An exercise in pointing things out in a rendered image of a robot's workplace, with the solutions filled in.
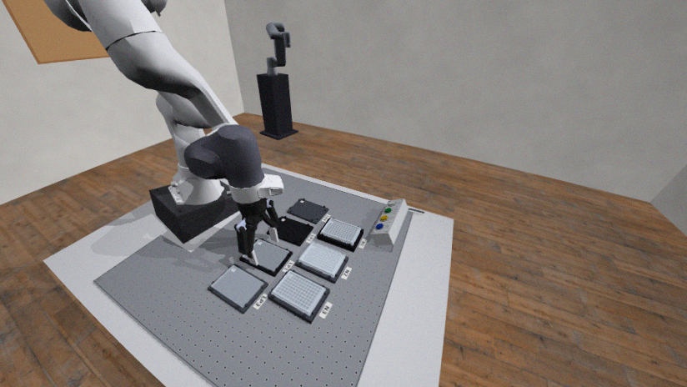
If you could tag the white button panel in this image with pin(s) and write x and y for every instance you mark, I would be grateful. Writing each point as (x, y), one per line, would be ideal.
(387, 228)

